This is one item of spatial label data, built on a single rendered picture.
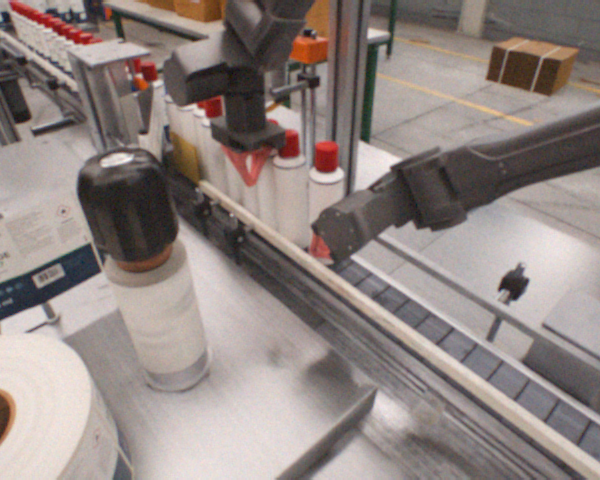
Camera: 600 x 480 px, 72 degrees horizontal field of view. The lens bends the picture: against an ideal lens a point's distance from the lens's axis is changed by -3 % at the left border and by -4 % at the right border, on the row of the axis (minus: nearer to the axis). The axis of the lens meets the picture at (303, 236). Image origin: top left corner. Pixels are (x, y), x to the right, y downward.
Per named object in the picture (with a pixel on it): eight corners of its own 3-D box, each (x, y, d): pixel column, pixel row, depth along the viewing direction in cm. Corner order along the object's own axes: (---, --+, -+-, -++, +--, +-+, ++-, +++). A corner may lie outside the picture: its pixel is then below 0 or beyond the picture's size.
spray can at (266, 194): (255, 224, 79) (246, 119, 67) (281, 217, 81) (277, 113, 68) (265, 240, 75) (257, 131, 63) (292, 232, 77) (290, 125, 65)
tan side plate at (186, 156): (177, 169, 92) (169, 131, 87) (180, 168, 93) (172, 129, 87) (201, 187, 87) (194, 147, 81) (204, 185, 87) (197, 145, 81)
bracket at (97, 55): (67, 53, 79) (65, 48, 79) (122, 42, 85) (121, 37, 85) (93, 68, 71) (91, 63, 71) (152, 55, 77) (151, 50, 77)
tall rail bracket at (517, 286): (458, 359, 62) (489, 278, 52) (484, 332, 66) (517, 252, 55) (478, 373, 60) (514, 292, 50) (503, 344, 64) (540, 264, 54)
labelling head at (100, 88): (101, 169, 95) (64, 51, 79) (153, 150, 102) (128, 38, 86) (127, 194, 87) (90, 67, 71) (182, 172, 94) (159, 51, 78)
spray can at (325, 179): (327, 243, 75) (331, 134, 62) (345, 260, 71) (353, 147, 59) (302, 254, 73) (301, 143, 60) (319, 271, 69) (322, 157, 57)
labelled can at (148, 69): (150, 148, 103) (130, 63, 91) (169, 142, 106) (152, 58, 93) (160, 156, 100) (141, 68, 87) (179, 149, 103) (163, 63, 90)
